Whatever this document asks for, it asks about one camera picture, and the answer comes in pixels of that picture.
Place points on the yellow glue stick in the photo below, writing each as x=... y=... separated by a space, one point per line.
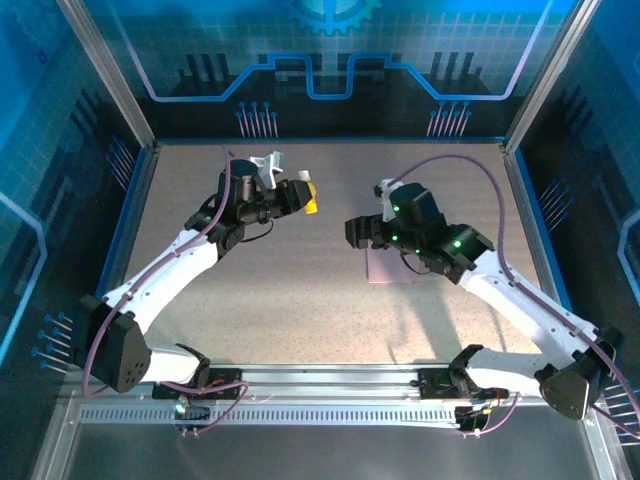
x=313 y=205

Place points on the pink paper envelope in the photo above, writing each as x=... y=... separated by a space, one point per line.
x=390 y=272

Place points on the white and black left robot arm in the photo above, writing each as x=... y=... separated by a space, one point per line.
x=165 y=270

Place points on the small black connector box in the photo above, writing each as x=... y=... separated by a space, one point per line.
x=470 y=417
x=197 y=414

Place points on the grey metal panel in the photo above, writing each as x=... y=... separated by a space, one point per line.
x=325 y=452

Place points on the aluminium table side rail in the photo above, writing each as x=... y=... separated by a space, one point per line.
x=525 y=225
x=134 y=225

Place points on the aluminium frame post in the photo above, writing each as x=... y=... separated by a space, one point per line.
x=110 y=75
x=549 y=75

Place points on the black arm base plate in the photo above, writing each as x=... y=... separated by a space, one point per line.
x=430 y=387
x=227 y=394

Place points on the aluminium mounting rail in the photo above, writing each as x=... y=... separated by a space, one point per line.
x=325 y=380

